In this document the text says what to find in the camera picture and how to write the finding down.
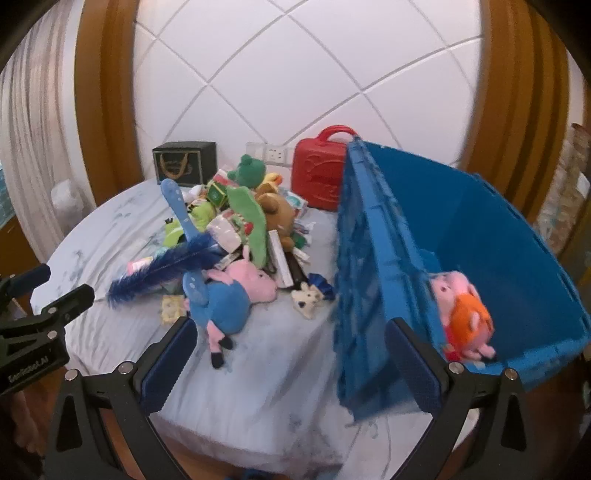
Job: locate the yellow duck plush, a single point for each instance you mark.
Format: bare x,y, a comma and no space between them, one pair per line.
272,181

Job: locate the dark blue feather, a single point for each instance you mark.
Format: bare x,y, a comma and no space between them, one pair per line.
157,272

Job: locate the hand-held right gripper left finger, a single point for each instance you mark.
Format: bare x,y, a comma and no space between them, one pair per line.
168,364

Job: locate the brown wooden wall frame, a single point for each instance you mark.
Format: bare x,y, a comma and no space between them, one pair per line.
106,115

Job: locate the long green plush toy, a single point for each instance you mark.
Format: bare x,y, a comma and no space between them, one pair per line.
251,221

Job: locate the black gift box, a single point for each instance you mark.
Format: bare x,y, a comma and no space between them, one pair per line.
184,164

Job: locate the pig plush in orange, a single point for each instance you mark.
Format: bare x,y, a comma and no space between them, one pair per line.
471,323

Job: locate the small yellow toy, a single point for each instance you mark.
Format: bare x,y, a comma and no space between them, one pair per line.
174,308

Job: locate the blue plastic crate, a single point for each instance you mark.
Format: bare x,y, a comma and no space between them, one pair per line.
485,221

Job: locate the white curtain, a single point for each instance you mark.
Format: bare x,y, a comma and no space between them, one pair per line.
37,152

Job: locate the light green plush toy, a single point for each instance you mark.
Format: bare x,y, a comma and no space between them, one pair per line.
198,214

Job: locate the white wall socket strip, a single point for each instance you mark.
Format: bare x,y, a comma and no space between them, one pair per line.
277,154

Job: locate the white plastic bag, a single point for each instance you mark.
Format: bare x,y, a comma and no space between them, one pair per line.
67,194

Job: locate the blue plastic paddle toy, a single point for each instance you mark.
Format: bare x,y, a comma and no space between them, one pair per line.
173,194

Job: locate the pig plush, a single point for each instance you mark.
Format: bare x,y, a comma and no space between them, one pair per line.
471,323
231,300

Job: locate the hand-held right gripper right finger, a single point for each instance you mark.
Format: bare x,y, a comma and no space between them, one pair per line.
413,369

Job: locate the red plastic toy suitcase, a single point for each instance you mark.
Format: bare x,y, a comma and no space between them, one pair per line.
318,175

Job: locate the dark green frog plush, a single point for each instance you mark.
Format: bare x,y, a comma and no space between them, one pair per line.
249,170

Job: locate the small white dog plush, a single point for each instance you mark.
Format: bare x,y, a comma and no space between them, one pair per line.
307,300

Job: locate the long silver white box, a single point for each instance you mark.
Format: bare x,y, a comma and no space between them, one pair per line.
281,256

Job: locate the small green box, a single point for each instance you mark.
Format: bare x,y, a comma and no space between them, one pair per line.
217,194

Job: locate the black cylindrical object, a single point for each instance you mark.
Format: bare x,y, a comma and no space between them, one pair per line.
298,270

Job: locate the teal and white box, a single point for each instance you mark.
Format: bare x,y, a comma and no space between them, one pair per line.
294,202

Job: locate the round desktop with white cloth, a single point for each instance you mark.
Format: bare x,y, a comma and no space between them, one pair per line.
277,369

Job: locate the brown bear plush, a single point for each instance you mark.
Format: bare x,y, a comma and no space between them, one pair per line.
277,214

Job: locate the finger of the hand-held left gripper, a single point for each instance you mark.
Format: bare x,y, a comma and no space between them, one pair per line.
27,279
69,304

